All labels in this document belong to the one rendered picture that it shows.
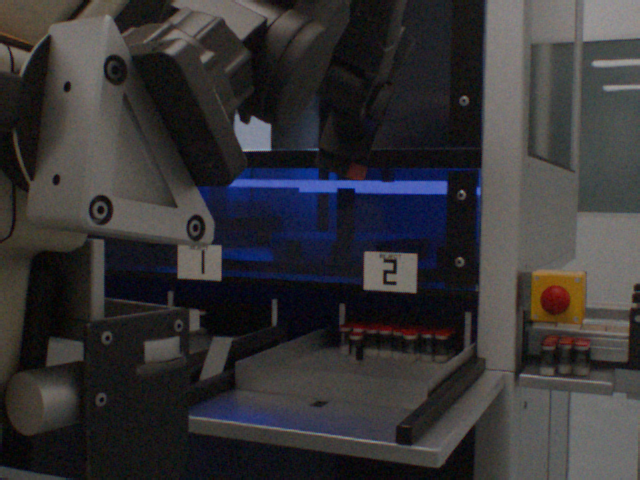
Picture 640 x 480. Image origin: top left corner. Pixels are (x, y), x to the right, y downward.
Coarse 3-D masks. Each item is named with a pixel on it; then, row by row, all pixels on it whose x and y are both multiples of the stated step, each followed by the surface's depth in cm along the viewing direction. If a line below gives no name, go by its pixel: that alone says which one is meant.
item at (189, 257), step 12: (180, 252) 139; (192, 252) 138; (204, 252) 137; (216, 252) 136; (180, 264) 139; (192, 264) 138; (204, 264) 137; (216, 264) 136; (180, 276) 139; (192, 276) 138; (204, 276) 137; (216, 276) 136
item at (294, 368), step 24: (312, 336) 130; (240, 360) 108; (264, 360) 113; (288, 360) 121; (312, 360) 124; (336, 360) 125; (384, 360) 125; (456, 360) 111; (240, 384) 106; (264, 384) 105; (288, 384) 103; (312, 384) 102; (336, 384) 101; (360, 384) 100; (384, 384) 99; (408, 384) 97; (432, 384) 99; (408, 408) 97
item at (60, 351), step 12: (192, 336) 144; (204, 336) 144; (216, 336) 144; (228, 336) 144; (252, 336) 128; (264, 336) 132; (276, 336) 137; (48, 348) 118; (60, 348) 117; (72, 348) 116; (192, 348) 132; (204, 348) 133; (240, 348) 125; (48, 360) 118; (60, 360) 117; (72, 360) 116; (192, 360) 112; (204, 360) 115
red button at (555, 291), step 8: (552, 288) 113; (560, 288) 112; (544, 296) 113; (552, 296) 112; (560, 296) 112; (568, 296) 112; (544, 304) 113; (552, 304) 112; (560, 304) 112; (568, 304) 112; (552, 312) 113; (560, 312) 112
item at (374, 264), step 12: (372, 252) 126; (372, 264) 126; (384, 264) 125; (408, 264) 124; (372, 276) 126; (396, 276) 124; (408, 276) 124; (372, 288) 126; (384, 288) 125; (396, 288) 124; (408, 288) 124
